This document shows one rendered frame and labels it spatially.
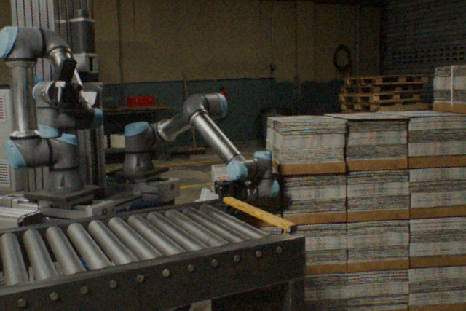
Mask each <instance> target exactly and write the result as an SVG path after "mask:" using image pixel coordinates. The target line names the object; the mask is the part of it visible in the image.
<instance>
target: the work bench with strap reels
mask: <svg viewBox="0 0 466 311"><path fill-rule="evenodd" d="M154 99H155V97H154V96H153V95H143V94H140V95H139V96H128V97H127V105H126V106H122V107H119V108H118V107H116V108H109V107H103V114H130V113H145V112H153V113H154V123H157V112H160V111H164V112H165V119H169V111H168V109H170V106H158V105H154ZM104 146H105V153H113V152H121V151H125V134H124V133H122V134H114V135H111V145H108V144H107V135H105V136H104ZM163 148H166V154H167V159H166V161H171V159H170V144H169V145H166V146H153V147H149V149H155V156H154V157H160V156H159V151H158V149H163Z"/></svg>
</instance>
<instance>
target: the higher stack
mask: <svg viewBox="0 0 466 311"><path fill-rule="evenodd" d="M434 72H435V73H434V75H435V76H434V78H433V79H434V80H433V82H434V83H433V86H434V88H433V89H434V90H433V92H434V93H433V96H434V98H433V99H434V101H433V102H439V103H451V105H452V103H466V65H460V66H441V67H436V68H435V70H434ZM442 112H448V113H455V114H466V113H458V112H450V111H442Z"/></svg>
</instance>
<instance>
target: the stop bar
mask: <svg viewBox="0 0 466 311"><path fill-rule="evenodd" d="M224 202H225V203H226V204H228V205H231V206H233V207H235V208H238V209H239V210H241V211H243V212H246V213H248V214H250V215H252V216H255V217H256V218H258V219H261V220H263V221H265V222H267V223H270V224H272V225H274V226H276V227H279V228H281V229H284V230H285V231H287V232H295V231H297V225H296V224H294V223H291V222H289V221H286V220H285V219H282V218H279V217H277V216H274V215H272V214H270V213H267V212H265V211H263V210H260V209H258V208H255V207H253V206H251V205H248V204H246V203H244V202H241V201H239V200H237V199H234V198H233V197H224Z"/></svg>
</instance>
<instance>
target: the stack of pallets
mask: <svg viewBox="0 0 466 311"><path fill-rule="evenodd" d="M414 77H418V82H413V78H414ZM354 79H356V80H357V83H354ZM426 82H428V74H417V75H383V76H360V77H345V78H344V84H341V86H340V88H341V93H338V96H339V101H340V103H341V113H342V114H345V113H351V112H355V113H373V111H372V108H376V107H377V106H391V105H393V106H395V105H407V104H408V102H414V104H418V103H422V102H423V99H419V91H423V89H422V85H423V83H426ZM408 86H413V90H408ZM351 87H354V91H350V88H351ZM403 94H410V98H404V97H403ZM387 95H390V98H387ZM348 96H352V99H350V100H348ZM368 97H369V98H368ZM350 104H354V108H350Z"/></svg>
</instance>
